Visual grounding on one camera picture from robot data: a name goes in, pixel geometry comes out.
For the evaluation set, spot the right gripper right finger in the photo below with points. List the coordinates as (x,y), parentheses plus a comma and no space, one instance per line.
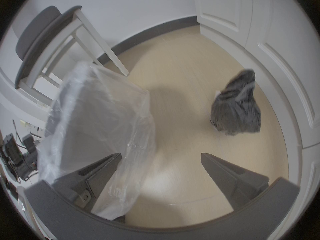
(225,179)

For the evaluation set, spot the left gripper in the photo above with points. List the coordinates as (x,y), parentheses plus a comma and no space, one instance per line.
(26,165)

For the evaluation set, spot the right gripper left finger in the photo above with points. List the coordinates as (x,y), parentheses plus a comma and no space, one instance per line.
(97,171)

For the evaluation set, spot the clear plastic bag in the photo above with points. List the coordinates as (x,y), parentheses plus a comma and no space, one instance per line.
(135,144)

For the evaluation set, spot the black plastic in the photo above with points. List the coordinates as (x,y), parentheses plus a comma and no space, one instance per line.
(235,109)

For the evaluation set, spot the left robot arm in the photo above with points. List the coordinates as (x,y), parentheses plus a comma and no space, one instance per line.
(10,146)

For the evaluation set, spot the grey padded white chair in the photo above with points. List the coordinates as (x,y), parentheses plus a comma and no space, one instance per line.
(32,34)

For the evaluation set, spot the white wardrobe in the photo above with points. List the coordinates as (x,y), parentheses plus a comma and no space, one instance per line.
(275,21)

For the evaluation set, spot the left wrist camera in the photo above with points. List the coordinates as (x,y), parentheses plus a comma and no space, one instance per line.
(28,141)

